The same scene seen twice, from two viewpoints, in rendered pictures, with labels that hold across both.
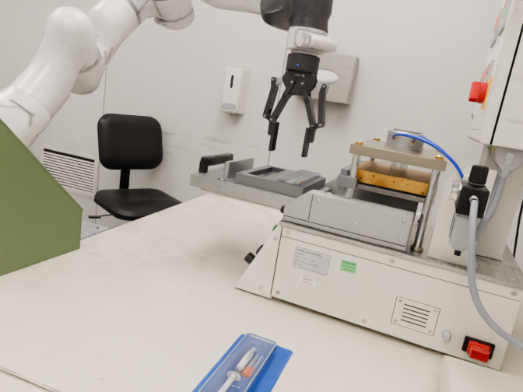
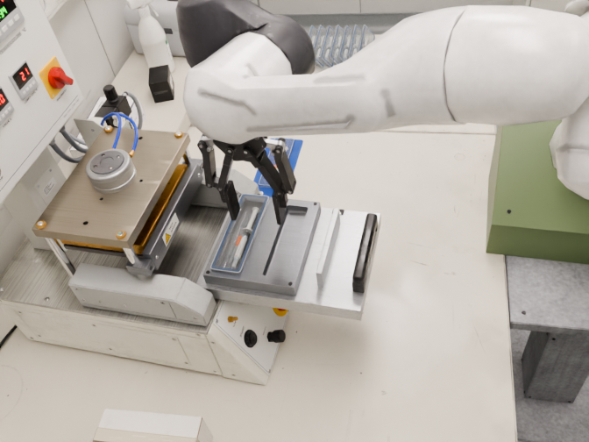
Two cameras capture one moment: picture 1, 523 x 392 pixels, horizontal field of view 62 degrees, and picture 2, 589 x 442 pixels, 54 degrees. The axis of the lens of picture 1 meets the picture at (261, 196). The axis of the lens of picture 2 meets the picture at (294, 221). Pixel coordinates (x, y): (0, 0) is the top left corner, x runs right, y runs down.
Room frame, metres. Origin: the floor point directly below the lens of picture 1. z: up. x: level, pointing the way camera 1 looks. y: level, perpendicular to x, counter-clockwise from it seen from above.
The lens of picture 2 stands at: (1.74, 0.02, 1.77)
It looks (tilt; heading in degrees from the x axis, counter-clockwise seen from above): 47 degrees down; 181
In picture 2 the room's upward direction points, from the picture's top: 10 degrees counter-clockwise
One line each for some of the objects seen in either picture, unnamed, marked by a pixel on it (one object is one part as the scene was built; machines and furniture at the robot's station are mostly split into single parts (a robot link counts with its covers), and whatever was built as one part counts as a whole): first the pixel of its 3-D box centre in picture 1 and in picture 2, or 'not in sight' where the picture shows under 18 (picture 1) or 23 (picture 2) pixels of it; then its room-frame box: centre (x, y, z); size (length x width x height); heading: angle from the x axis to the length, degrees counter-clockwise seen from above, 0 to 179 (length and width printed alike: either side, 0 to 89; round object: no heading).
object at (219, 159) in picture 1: (217, 162); (365, 251); (1.11, 0.13, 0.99); 0.15 x 0.02 x 0.04; 159
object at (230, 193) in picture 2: (307, 142); (231, 201); (1.03, -0.09, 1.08); 0.03 x 0.01 x 0.07; 161
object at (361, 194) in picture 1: (367, 195); (142, 294); (1.11, -0.27, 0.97); 0.25 x 0.05 x 0.07; 69
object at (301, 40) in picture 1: (311, 42); not in sight; (1.02, -0.06, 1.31); 0.13 x 0.12 x 0.05; 161
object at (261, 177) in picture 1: (282, 180); (265, 241); (1.04, -0.05, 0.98); 0.20 x 0.17 x 0.03; 159
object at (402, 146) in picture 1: (415, 163); (109, 179); (0.92, -0.31, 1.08); 0.31 x 0.24 x 0.13; 159
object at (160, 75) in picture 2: not in sight; (161, 83); (0.23, -0.32, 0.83); 0.09 x 0.06 x 0.07; 2
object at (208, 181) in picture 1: (264, 180); (290, 248); (1.06, 0.00, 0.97); 0.30 x 0.22 x 0.08; 69
